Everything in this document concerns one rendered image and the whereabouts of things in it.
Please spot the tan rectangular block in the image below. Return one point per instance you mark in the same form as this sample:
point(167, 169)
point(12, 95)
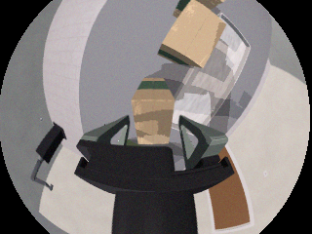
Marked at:
point(183, 3)
point(193, 37)
point(153, 108)

